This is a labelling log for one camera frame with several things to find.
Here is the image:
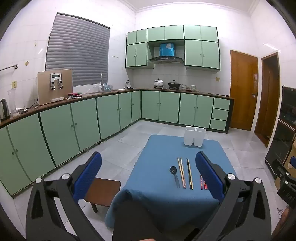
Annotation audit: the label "open wooden door frame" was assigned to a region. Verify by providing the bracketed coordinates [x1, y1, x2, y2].
[254, 52, 281, 148]

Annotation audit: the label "person's right forearm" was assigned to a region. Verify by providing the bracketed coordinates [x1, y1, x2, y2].
[276, 205, 291, 235]

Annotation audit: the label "black glass cabinet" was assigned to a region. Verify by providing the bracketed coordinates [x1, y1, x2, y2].
[265, 86, 296, 180]

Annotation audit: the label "blue wrapped hood chimney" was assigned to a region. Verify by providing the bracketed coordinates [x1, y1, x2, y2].
[159, 42, 175, 57]

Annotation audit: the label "blue tablecloth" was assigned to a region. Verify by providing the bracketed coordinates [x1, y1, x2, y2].
[105, 134, 237, 233]

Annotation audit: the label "black range hood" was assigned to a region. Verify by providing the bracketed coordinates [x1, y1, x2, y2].
[149, 56, 185, 65]

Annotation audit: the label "black spoon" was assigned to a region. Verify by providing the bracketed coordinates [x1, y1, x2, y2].
[170, 166, 180, 188]

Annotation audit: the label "person's black pants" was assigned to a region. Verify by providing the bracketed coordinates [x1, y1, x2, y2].
[112, 201, 201, 241]

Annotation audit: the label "brown wooden stool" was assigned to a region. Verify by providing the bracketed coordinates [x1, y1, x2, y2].
[84, 177, 121, 213]

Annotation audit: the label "wooden panel water dispenser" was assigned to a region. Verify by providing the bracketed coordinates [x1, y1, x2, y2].
[37, 69, 73, 106]

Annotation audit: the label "green kitchen cabinets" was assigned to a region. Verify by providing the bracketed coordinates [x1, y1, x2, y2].
[125, 25, 221, 70]
[0, 90, 234, 196]

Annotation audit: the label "green lower kitchen cabinets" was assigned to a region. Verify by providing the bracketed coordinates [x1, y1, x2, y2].
[0, 90, 234, 196]

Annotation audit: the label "grey window blind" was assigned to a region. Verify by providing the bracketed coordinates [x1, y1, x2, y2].
[46, 13, 111, 87]

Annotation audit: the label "closed wooden door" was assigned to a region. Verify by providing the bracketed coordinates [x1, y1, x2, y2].
[230, 50, 259, 131]

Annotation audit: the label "white plastic utensil holder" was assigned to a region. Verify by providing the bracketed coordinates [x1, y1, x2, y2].
[184, 126, 207, 147]

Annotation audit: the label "black electric kettle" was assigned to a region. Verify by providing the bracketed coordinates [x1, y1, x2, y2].
[0, 99, 11, 121]

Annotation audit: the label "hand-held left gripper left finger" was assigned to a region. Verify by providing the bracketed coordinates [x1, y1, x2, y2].
[25, 152, 105, 241]

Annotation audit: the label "green upper kitchen cabinets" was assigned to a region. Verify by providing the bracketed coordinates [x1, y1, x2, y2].
[125, 25, 221, 70]

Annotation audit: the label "brown kitchen countertop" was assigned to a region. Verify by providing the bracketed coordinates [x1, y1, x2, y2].
[0, 88, 234, 129]

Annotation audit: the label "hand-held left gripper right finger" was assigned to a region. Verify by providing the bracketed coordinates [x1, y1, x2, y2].
[191, 151, 274, 241]

